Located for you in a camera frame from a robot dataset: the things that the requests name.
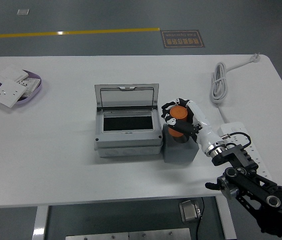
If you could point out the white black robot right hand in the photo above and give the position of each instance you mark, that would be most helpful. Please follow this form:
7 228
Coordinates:
206 135

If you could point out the orange cylinder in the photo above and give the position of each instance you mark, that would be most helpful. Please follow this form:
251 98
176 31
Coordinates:
178 113

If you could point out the grey junction box clear lid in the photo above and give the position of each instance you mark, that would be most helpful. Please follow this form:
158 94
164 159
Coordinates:
128 142

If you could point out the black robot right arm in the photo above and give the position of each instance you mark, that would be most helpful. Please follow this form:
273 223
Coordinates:
253 185

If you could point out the grey cube with round hole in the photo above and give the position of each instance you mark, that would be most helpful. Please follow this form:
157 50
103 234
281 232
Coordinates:
178 153

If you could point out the grey metal foot pedal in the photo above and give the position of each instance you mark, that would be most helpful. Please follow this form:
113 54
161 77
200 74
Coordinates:
189 211

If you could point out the white table leg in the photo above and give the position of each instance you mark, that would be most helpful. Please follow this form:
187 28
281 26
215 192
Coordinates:
40 222
227 220

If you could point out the brown floor sign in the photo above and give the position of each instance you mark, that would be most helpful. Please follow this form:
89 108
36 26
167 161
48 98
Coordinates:
182 38

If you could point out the yellow floor tape line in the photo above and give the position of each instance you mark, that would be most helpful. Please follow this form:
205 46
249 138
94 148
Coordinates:
81 32

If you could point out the purple oval tray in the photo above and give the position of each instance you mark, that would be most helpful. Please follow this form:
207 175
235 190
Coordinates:
38 88

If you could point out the white socket module with holes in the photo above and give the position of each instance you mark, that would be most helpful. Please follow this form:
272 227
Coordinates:
31 83

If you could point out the metal base plate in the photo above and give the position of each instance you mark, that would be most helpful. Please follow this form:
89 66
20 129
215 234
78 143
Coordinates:
143 235

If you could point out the white wall socket plate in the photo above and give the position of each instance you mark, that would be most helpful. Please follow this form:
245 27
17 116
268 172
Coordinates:
7 93

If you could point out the white wall switch plate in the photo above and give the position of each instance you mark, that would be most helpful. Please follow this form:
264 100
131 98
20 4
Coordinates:
9 73

